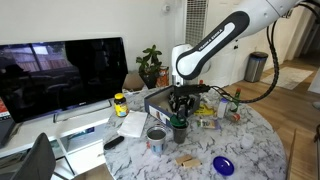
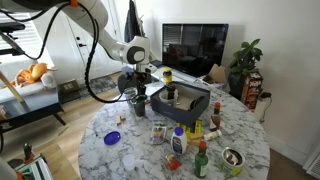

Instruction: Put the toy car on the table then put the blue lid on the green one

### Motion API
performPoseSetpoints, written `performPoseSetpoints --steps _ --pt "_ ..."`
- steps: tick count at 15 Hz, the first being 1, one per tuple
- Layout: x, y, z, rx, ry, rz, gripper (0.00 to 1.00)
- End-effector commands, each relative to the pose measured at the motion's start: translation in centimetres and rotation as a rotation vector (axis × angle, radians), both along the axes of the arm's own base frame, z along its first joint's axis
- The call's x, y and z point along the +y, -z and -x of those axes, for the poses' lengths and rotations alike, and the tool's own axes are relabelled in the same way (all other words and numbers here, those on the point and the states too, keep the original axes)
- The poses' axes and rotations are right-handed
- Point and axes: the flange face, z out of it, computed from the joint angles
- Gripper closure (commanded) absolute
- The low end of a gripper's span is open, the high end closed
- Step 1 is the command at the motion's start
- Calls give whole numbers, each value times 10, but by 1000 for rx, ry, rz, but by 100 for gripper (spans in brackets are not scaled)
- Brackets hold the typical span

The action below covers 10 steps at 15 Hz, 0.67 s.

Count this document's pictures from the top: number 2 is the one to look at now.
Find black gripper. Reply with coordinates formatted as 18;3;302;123
133;71;148;99

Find orange plush toy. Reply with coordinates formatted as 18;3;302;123
9;62;58;88

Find silver metal cup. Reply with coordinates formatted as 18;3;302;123
123;87;138;108

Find dark grey chair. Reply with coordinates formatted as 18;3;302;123
117;71;153;94

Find dark grey cup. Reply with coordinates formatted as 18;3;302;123
130;98;148;118

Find white plastic cup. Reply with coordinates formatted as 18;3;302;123
158;89;179;108

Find yellow-lidded supplement bottle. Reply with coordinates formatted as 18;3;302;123
162;67;173;84

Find yellow black bottle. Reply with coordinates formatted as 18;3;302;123
165;83;177;100

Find dark closed laptop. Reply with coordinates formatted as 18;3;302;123
149;59;163;70

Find dark patterned rug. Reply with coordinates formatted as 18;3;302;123
59;75;118;104

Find navy cardboard box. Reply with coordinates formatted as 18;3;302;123
149;81;212;128

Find white panel door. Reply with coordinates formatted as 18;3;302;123
61;9;128;83

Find white television stand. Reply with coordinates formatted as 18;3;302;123
146;61;231;93

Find purple green snack packet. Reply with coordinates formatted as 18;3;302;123
149;124;168;146

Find black round object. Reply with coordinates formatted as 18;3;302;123
189;95;206;112

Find white bottle blue cap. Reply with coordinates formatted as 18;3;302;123
170;126;188;155

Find yellow black printed pack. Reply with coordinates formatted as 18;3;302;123
175;119;204;139

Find dark hanging jacket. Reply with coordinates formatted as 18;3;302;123
123;0;147;43

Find black flat screen television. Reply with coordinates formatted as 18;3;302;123
162;23;230;78

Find small brown cardboard box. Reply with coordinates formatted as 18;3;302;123
58;78;81;94

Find open cardboard box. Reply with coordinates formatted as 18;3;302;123
201;63;228;85

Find red-capped hot sauce bottle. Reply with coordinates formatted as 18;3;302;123
209;101;222;132

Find small red-capped jar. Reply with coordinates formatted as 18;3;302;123
165;153;181;172

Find small white green-capped bottle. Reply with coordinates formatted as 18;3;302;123
203;129;223;142

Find grey plush cushion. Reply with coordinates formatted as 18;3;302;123
40;71;58;90

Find green glass bottle red cap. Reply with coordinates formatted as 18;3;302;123
194;140;210;179

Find green potted plant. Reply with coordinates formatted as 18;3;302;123
228;38;264;100

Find orange printed box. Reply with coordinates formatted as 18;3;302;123
240;71;264;113

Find open green tin can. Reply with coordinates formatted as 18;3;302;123
221;147;246;178

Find white device black top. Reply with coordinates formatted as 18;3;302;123
254;92;273;124

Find red black tool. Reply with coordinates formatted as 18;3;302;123
22;142;34;164

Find wooden pole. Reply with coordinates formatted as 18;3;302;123
0;70;26;104

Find green white striped box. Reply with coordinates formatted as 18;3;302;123
14;154;54;180

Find white window blinds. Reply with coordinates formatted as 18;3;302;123
0;12;37;41

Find grey rounded cover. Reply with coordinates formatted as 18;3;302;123
0;158;18;180

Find white floor vent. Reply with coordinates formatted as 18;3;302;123
303;144;320;180

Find thick black corrugated hose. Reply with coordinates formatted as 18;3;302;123
84;1;141;104

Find thin black cable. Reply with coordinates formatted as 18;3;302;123
0;3;73;62

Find grey sofa black frame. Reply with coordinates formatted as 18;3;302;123
0;58;67;134

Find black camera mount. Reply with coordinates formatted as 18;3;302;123
0;21;26;57

